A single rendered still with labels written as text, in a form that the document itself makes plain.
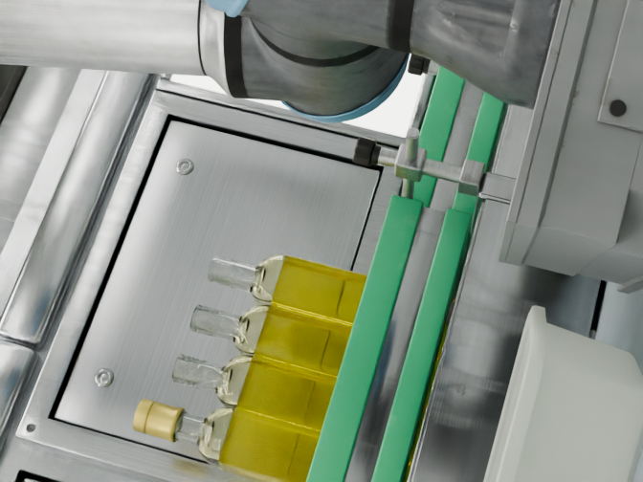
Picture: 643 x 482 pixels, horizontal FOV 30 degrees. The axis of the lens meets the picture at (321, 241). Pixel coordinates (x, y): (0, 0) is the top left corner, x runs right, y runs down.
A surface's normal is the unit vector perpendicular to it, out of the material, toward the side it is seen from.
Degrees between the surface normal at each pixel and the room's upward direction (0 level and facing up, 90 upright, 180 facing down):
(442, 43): 72
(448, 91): 90
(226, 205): 90
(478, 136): 90
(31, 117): 90
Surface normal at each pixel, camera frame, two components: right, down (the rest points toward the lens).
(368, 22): -0.28, 0.83
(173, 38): -0.13, 0.48
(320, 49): -0.05, 0.97
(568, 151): -0.12, -0.10
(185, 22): -0.12, 0.21
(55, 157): -0.03, -0.41
